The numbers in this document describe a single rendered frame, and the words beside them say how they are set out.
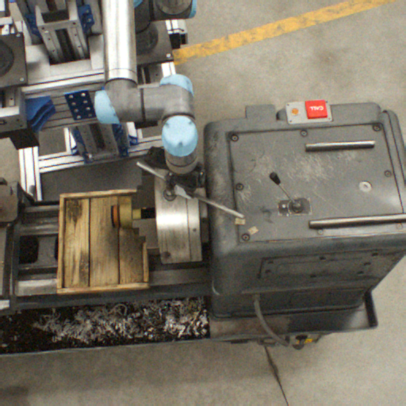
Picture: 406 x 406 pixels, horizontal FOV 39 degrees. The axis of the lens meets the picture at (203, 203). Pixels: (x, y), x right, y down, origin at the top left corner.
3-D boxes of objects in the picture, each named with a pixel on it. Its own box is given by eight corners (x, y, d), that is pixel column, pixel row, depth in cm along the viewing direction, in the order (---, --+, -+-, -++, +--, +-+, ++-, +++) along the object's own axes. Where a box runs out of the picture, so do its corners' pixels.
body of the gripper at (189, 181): (193, 201, 146) (191, 183, 135) (164, 184, 148) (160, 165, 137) (208, 177, 149) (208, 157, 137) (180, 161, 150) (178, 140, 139)
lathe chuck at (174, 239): (185, 183, 201) (182, 143, 172) (192, 272, 191) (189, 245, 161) (160, 185, 201) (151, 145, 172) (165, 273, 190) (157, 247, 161)
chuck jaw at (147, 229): (168, 216, 177) (170, 249, 170) (169, 225, 181) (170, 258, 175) (132, 219, 177) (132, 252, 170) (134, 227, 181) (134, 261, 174)
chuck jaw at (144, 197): (167, 200, 182) (164, 165, 177) (167, 207, 178) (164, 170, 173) (132, 202, 182) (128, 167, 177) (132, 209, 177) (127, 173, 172)
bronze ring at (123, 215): (139, 194, 179) (109, 197, 179) (140, 222, 175) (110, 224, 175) (143, 207, 187) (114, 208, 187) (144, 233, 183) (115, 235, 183)
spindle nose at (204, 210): (205, 190, 195) (205, 165, 175) (210, 250, 188) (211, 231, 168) (197, 191, 195) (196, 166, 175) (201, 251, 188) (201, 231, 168)
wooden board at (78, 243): (146, 192, 208) (145, 187, 204) (149, 289, 193) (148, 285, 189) (63, 198, 207) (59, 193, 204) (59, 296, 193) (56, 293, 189)
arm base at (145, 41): (112, 24, 202) (107, 4, 193) (155, 17, 203) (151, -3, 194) (117, 59, 196) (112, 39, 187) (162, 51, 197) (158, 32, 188)
